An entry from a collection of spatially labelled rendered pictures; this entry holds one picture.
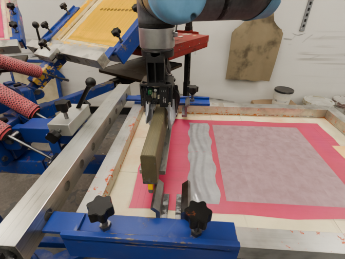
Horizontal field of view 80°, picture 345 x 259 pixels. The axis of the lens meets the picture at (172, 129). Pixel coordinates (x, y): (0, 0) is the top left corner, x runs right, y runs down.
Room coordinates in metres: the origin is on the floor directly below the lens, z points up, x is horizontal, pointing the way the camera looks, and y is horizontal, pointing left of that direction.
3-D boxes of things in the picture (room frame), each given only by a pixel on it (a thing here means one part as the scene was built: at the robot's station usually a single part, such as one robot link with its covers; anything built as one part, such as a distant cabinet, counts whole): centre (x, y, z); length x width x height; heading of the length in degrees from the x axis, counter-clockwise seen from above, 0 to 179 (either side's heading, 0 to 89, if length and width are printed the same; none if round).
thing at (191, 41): (1.72, 0.04, 1.06); 0.61 x 0.46 x 0.12; 146
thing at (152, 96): (0.46, 0.03, 1.19); 0.09 x 0.08 x 0.12; 176
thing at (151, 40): (0.47, 0.03, 1.27); 0.08 x 0.08 x 0.05
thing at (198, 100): (0.77, 0.00, 0.98); 0.30 x 0.05 x 0.07; 86
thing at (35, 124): (0.51, 0.34, 1.02); 0.17 x 0.06 x 0.05; 86
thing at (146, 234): (0.21, 0.04, 0.98); 0.30 x 0.05 x 0.07; 86
